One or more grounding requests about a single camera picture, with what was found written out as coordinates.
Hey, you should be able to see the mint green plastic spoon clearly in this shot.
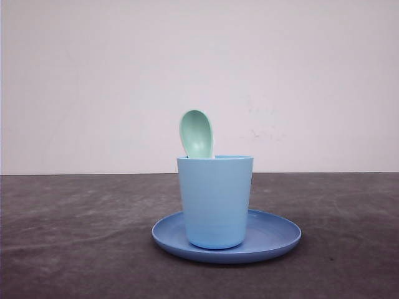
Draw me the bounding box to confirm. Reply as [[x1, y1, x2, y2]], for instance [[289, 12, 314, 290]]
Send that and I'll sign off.
[[179, 110, 214, 159]]

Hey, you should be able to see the light blue plastic cup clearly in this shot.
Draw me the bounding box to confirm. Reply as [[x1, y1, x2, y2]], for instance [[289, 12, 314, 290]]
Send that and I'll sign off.
[[177, 155, 254, 249]]

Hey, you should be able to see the blue plastic plate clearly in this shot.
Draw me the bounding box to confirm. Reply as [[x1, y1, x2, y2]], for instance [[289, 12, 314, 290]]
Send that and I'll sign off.
[[151, 209, 302, 265]]

